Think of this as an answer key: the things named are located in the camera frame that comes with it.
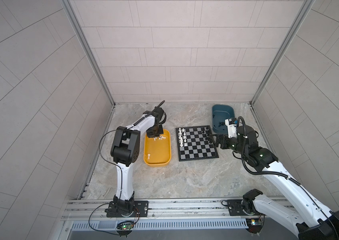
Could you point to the black white chessboard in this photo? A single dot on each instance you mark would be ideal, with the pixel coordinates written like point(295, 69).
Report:
point(195, 143)

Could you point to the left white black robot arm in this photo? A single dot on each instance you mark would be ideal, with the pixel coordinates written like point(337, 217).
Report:
point(125, 151)

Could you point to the right circuit board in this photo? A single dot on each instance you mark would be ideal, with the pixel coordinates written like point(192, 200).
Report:
point(254, 225)

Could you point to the left green circuit board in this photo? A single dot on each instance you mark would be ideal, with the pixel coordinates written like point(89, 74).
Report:
point(125, 226)

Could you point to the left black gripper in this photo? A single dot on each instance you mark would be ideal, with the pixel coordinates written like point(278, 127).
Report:
point(160, 131)

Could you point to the ventilation grille strip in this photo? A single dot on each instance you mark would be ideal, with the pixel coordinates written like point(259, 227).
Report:
point(168, 224)

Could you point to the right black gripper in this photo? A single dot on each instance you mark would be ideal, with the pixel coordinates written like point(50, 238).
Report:
point(224, 138)

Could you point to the yellow plastic tray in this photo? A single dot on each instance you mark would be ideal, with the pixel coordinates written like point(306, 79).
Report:
point(160, 150)

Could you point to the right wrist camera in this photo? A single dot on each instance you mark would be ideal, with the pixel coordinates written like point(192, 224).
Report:
point(231, 125)

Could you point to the aluminium mounting rail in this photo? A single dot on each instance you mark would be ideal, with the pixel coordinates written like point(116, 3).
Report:
point(199, 208)

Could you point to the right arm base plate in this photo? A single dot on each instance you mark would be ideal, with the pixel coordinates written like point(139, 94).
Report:
point(240, 208)

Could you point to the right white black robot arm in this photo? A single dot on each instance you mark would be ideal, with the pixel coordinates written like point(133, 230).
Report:
point(309, 220)

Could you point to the teal plastic bin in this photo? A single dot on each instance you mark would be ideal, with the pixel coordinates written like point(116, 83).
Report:
point(219, 114)

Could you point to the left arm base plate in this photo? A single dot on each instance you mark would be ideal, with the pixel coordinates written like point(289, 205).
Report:
point(118, 209)

